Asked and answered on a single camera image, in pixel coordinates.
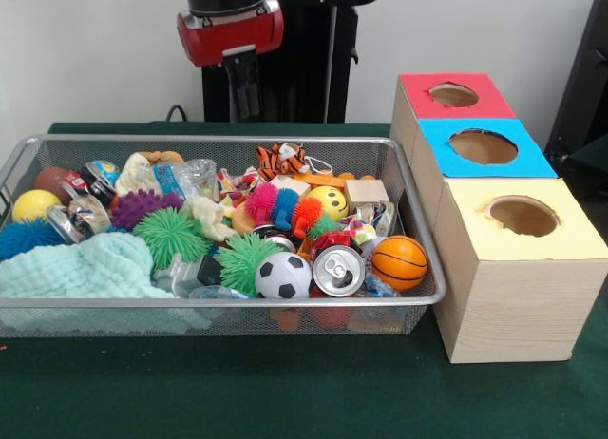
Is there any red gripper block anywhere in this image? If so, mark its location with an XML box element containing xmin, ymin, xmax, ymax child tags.
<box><xmin>176</xmin><ymin>0</ymin><xmax>285</xmax><ymax>122</ymax></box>

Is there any silver mesh bin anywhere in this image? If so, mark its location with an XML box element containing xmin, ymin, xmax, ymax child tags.
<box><xmin>0</xmin><ymin>133</ymin><xmax>447</xmax><ymax>339</ymax></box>

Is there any wooden box with three holes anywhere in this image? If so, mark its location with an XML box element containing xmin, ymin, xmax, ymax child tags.
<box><xmin>389</xmin><ymin>71</ymin><xmax>608</xmax><ymax>364</ymax></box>

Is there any orange tiger plush toy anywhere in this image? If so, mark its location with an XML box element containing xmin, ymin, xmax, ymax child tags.
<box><xmin>255</xmin><ymin>142</ymin><xmax>308</xmax><ymax>182</ymax></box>

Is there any yellow smiley face ball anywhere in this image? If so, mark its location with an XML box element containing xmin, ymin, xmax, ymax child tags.
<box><xmin>307</xmin><ymin>185</ymin><xmax>351</xmax><ymax>223</ymax></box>

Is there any green spiky ball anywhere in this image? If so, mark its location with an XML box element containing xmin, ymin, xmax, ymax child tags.
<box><xmin>131</xmin><ymin>206</ymin><xmax>213</xmax><ymax>272</ymax></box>
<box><xmin>214</xmin><ymin>233</ymin><xmax>281</xmax><ymax>297</ymax></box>

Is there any black and white soccer ball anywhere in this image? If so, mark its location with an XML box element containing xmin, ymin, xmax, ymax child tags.
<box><xmin>254</xmin><ymin>252</ymin><xmax>314</xmax><ymax>300</ymax></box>

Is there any silver soda can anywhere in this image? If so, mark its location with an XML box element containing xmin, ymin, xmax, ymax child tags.
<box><xmin>312</xmin><ymin>244</ymin><xmax>367</xmax><ymax>298</ymax></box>

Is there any orange basketball toy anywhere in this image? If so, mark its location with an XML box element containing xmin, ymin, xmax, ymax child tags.
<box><xmin>370</xmin><ymin>235</ymin><xmax>429</xmax><ymax>292</ymax></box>

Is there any plain yellow ball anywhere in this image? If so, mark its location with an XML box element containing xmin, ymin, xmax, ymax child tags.
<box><xmin>11</xmin><ymin>189</ymin><xmax>63</xmax><ymax>224</ymax></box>

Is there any mint green cloth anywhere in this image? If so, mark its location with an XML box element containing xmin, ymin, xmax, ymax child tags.
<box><xmin>0</xmin><ymin>231</ymin><xmax>175</xmax><ymax>300</ymax></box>

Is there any blue spiky ball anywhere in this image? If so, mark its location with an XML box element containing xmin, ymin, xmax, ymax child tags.
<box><xmin>0</xmin><ymin>219</ymin><xmax>66</xmax><ymax>262</ymax></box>

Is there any black flat panel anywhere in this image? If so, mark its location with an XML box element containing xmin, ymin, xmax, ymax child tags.
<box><xmin>544</xmin><ymin>0</ymin><xmax>608</xmax><ymax>160</ymax></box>

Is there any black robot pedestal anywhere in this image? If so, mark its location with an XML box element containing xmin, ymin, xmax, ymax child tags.
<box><xmin>201</xmin><ymin>0</ymin><xmax>384</xmax><ymax>124</ymax></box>

